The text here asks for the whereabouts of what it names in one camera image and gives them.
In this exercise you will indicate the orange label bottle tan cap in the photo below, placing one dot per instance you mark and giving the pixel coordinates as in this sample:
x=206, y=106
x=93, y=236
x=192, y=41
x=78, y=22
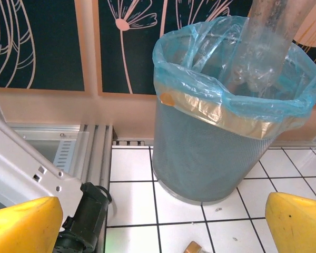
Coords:
x=193, y=248

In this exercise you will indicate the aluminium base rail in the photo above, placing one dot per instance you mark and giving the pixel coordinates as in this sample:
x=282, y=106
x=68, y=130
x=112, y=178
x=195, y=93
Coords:
x=94, y=158

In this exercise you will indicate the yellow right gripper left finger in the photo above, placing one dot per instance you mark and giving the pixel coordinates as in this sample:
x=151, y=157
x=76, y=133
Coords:
x=21, y=229

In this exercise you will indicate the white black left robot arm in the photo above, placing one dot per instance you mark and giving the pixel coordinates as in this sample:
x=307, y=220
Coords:
x=21, y=163

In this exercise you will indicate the grey mesh waste bin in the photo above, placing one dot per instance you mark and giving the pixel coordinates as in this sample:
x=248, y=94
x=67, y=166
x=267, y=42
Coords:
x=200, y=163

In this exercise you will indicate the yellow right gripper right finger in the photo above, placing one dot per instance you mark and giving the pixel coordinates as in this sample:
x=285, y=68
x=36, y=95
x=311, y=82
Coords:
x=300, y=226

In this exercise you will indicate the small cola bottle red label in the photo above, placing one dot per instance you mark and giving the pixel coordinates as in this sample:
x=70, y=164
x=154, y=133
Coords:
x=274, y=39

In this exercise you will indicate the grey metal sheet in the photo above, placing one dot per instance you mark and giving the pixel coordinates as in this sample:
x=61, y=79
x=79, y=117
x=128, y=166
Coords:
x=39, y=150

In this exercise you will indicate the blue plastic bin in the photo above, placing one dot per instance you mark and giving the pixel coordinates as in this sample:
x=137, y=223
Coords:
x=252, y=105

